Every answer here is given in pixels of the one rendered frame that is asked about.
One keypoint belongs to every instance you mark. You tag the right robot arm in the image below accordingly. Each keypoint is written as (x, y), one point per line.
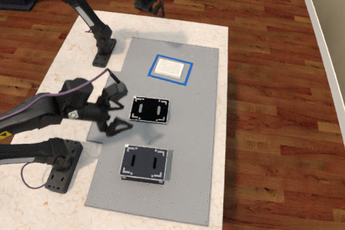
(57, 152)

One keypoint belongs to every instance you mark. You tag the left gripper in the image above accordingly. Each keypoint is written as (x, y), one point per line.
(146, 7)

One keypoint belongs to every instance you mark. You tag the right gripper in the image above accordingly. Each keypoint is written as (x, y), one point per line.
(98, 111)

